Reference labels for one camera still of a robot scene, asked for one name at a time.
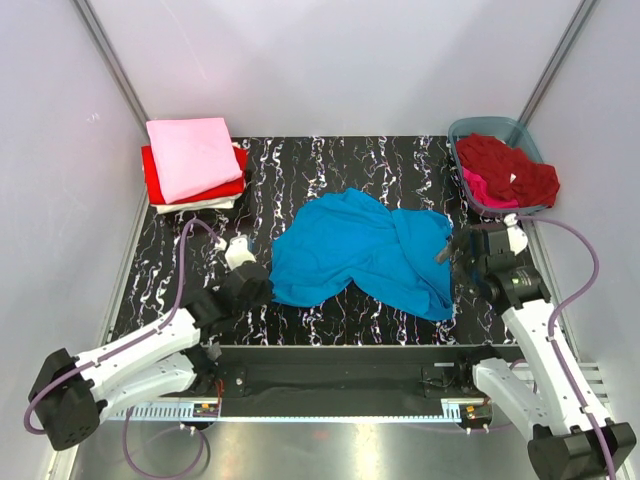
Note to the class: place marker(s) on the folded red t shirt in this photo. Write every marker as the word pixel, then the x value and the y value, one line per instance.
pixel 229 189

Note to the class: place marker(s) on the magenta t shirt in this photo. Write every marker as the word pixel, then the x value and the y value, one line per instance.
pixel 479 190

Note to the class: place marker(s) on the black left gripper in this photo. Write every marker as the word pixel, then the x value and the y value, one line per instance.
pixel 266 295

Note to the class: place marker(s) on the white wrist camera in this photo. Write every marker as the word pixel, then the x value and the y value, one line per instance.
pixel 236 251
pixel 517 238

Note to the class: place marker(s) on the folded pink t shirt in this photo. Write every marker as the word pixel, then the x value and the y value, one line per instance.
pixel 192 156

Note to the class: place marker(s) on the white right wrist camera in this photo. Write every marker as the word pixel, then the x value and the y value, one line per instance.
pixel 517 238

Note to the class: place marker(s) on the blue t shirt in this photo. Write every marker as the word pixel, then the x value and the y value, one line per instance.
pixel 350 238

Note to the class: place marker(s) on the translucent blue plastic basket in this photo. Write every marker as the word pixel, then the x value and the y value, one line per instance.
pixel 509 131

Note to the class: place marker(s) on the folded cream t shirt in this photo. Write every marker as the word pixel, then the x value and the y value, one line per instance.
pixel 221 203

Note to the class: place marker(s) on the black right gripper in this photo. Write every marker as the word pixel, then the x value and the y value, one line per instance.
pixel 460 241

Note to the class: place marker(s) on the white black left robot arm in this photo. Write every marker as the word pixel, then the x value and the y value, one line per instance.
pixel 74 394

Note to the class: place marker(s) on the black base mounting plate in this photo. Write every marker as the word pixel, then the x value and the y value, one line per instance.
pixel 337 384

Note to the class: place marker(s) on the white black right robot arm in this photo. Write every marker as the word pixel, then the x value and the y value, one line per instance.
pixel 569 433

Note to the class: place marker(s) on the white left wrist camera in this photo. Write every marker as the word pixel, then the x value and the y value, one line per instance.
pixel 236 251

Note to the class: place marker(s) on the dark red t shirt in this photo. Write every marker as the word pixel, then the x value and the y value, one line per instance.
pixel 509 172

